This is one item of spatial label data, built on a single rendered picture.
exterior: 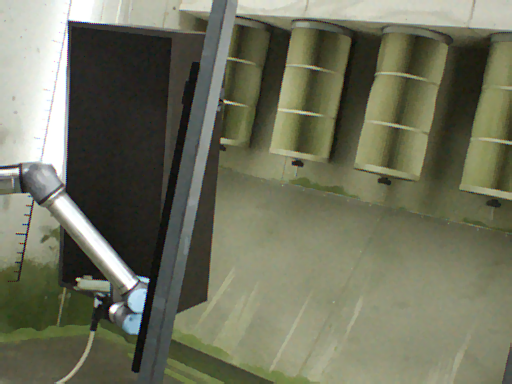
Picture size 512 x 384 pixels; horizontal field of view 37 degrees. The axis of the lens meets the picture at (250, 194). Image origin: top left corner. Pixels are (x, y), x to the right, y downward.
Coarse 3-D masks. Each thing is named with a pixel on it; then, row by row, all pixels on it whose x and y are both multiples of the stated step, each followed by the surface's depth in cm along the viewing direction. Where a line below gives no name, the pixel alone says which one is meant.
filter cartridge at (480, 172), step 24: (504, 48) 335; (504, 72) 334; (480, 96) 346; (504, 96) 334; (480, 120) 341; (504, 120) 333; (480, 144) 339; (504, 144) 333; (480, 168) 337; (504, 168) 334; (480, 192) 335; (504, 192) 331
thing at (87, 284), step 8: (80, 280) 311; (88, 280) 313; (96, 280) 317; (80, 288) 311; (88, 288) 313; (96, 288) 314; (104, 288) 316; (96, 312) 317; (96, 320) 318; (96, 328) 318
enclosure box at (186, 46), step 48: (96, 48) 341; (144, 48) 347; (192, 48) 302; (96, 96) 347; (144, 96) 351; (96, 144) 353; (144, 144) 356; (96, 192) 359; (144, 192) 360; (144, 240) 364; (192, 240) 329; (192, 288) 336
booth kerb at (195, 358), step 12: (108, 324) 441; (132, 336) 428; (180, 348) 406; (192, 348) 401; (180, 360) 405; (192, 360) 401; (204, 360) 396; (216, 360) 391; (204, 372) 395; (216, 372) 390; (228, 372) 386; (240, 372) 381; (252, 372) 377
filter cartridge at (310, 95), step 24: (312, 24) 396; (288, 48) 411; (312, 48) 398; (336, 48) 398; (288, 72) 406; (312, 72) 399; (336, 72) 401; (288, 96) 403; (312, 96) 399; (336, 96) 404; (288, 120) 402; (312, 120) 399; (288, 144) 401; (312, 144) 400
